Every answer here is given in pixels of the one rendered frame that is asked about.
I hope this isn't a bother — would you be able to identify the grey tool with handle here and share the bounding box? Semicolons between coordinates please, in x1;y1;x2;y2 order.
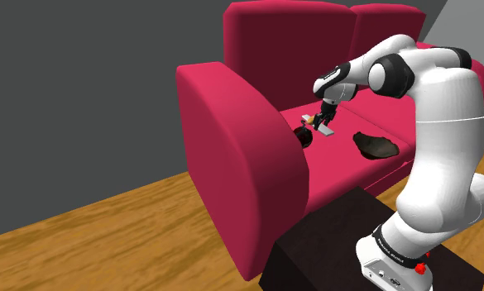
301;114;335;137

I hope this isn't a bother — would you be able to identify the dark round pot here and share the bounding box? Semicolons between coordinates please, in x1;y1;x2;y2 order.
292;125;314;150

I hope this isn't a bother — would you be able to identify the dark brown shallow bowl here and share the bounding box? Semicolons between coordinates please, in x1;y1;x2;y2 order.
352;131;400;161

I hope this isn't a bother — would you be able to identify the red sofa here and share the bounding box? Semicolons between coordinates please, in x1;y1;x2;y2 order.
175;0;484;282

